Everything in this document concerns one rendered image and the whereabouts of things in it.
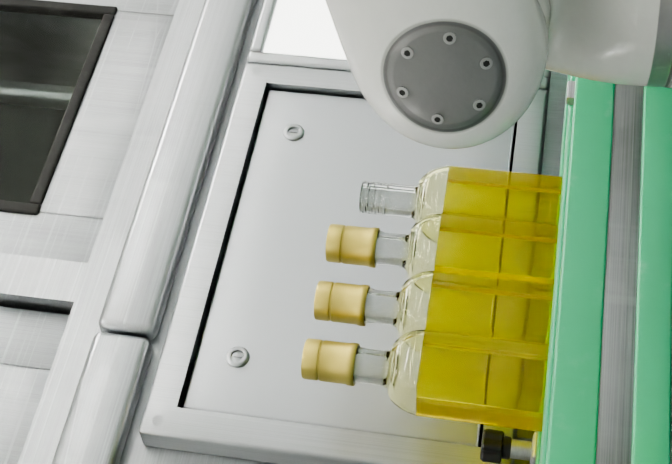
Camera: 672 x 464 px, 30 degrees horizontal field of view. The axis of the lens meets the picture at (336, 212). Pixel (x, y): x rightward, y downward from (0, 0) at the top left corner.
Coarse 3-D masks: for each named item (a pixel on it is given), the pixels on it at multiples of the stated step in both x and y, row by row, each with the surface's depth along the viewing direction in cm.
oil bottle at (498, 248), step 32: (416, 224) 109; (448, 224) 108; (480, 224) 108; (512, 224) 107; (544, 224) 107; (416, 256) 106; (448, 256) 106; (480, 256) 106; (512, 256) 105; (544, 256) 105
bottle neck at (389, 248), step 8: (384, 232) 110; (376, 240) 109; (384, 240) 109; (392, 240) 109; (400, 240) 109; (376, 248) 109; (384, 248) 109; (392, 248) 108; (400, 248) 108; (376, 256) 109; (384, 256) 109; (392, 256) 109; (400, 256) 108; (384, 264) 110; (392, 264) 109; (400, 264) 109
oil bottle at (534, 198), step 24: (456, 168) 112; (432, 192) 111; (456, 192) 110; (480, 192) 110; (504, 192) 110; (528, 192) 110; (552, 192) 110; (480, 216) 109; (504, 216) 109; (528, 216) 108; (552, 216) 108
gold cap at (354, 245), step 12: (336, 228) 109; (348, 228) 110; (360, 228) 110; (372, 228) 109; (336, 240) 109; (348, 240) 109; (360, 240) 109; (372, 240) 108; (336, 252) 109; (348, 252) 109; (360, 252) 109; (372, 252) 108; (360, 264) 110; (372, 264) 109
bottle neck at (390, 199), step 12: (360, 192) 113; (372, 192) 113; (384, 192) 113; (396, 192) 112; (408, 192) 112; (360, 204) 113; (372, 204) 113; (384, 204) 113; (396, 204) 112; (408, 204) 112; (408, 216) 113
